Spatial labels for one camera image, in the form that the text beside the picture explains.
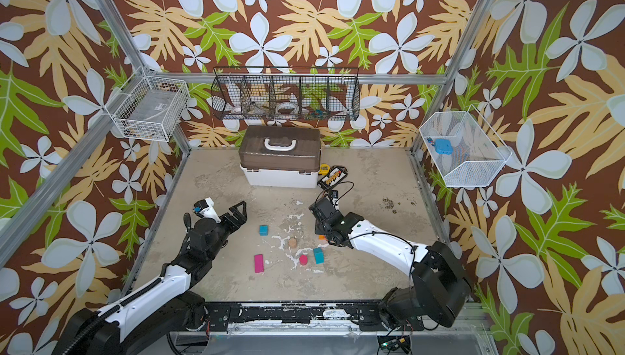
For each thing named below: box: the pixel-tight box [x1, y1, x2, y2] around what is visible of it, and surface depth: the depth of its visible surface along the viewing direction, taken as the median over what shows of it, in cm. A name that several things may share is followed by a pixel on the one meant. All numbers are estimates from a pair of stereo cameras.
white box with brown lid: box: [238, 125, 322, 189], surface depth 97 cm
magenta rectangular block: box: [253, 254, 265, 274], surface depth 87 cm
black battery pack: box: [317, 166, 348, 190], surface depth 110 cm
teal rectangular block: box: [313, 247, 325, 265], surface depth 88 cm
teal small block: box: [258, 224, 270, 237], surface depth 95 cm
